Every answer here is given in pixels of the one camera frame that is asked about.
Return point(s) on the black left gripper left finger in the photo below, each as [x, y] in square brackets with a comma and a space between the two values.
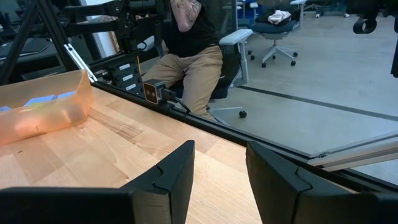
[168, 186]

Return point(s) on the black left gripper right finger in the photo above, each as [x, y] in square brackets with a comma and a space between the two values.
[273, 186]

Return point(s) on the orange translucent plastic bin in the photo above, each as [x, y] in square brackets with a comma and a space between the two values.
[46, 121]

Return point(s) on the light blue charger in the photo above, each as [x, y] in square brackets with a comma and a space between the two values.
[4, 109]

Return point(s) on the black office chair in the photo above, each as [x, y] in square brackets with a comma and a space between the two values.
[231, 65]

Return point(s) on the blue office chair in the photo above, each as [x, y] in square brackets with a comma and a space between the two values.
[273, 28]

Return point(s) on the person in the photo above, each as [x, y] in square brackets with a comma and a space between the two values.
[192, 71]

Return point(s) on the silver diagonal strut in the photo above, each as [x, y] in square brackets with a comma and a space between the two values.
[79, 62]

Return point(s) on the white cloth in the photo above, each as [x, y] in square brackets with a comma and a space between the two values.
[278, 17]

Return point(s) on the silver aluminium rail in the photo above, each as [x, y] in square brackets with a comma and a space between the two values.
[357, 154]

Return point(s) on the black table-level camera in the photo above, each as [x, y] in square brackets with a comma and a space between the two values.
[152, 92]

